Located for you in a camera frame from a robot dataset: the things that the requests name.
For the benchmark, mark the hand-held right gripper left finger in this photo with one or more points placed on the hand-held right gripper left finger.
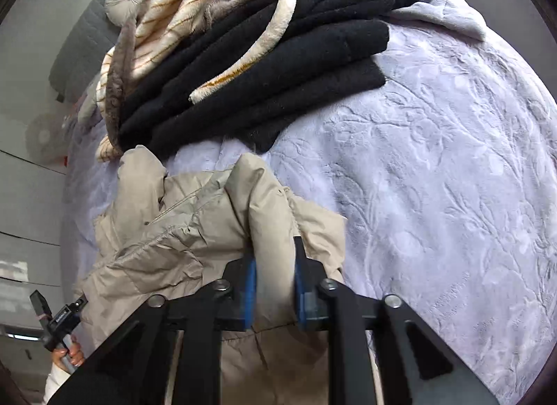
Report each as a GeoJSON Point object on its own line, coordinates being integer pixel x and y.
{"type": "Point", "coordinates": [249, 296]}

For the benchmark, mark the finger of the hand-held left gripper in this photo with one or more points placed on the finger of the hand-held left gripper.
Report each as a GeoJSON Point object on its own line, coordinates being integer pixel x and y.
{"type": "Point", "coordinates": [81, 303]}

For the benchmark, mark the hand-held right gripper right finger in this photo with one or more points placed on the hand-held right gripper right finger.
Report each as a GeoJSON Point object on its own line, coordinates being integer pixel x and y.
{"type": "Point", "coordinates": [300, 296]}

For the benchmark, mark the beige puffer jacket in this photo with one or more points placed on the beige puffer jacket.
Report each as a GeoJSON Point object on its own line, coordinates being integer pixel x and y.
{"type": "Point", "coordinates": [196, 235]}

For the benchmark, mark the person's left forearm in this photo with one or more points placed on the person's left forearm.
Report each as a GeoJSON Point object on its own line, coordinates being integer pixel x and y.
{"type": "Point", "coordinates": [54, 385]}

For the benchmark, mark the person's left hand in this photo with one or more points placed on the person's left hand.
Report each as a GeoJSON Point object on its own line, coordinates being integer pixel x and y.
{"type": "Point", "coordinates": [72, 355]}

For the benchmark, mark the white wardrobe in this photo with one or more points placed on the white wardrobe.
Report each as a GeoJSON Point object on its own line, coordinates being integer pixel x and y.
{"type": "Point", "coordinates": [26, 205]}

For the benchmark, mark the white electric fan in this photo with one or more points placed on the white electric fan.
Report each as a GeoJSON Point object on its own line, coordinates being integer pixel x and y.
{"type": "Point", "coordinates": [43, 137]}

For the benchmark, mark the lilac embossed blanket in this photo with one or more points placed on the lilac embossed blanket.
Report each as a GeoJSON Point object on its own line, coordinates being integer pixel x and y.
{"type": "Point", "coordinates": [435, 170]}

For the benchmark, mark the black folded fleece garment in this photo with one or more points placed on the black folded fleece garment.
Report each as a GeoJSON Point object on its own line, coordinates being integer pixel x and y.
{"type": "Point", "coordinates": [304, 61]}

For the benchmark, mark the grey quilted headboard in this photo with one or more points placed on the grey quilted headboard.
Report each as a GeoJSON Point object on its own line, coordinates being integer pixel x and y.
{"type": "Point", "coordinates": [82, 48]}

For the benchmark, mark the cream striped plush robe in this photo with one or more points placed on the cream striped plush robe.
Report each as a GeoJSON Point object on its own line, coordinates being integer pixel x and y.
{"type": "Point", "coordinates": [174, 9]}

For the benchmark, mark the light grey plush cloth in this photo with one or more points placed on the light grey plush cloth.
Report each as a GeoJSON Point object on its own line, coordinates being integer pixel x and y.
{"type": "Point", "coordinates": [439, 0]}

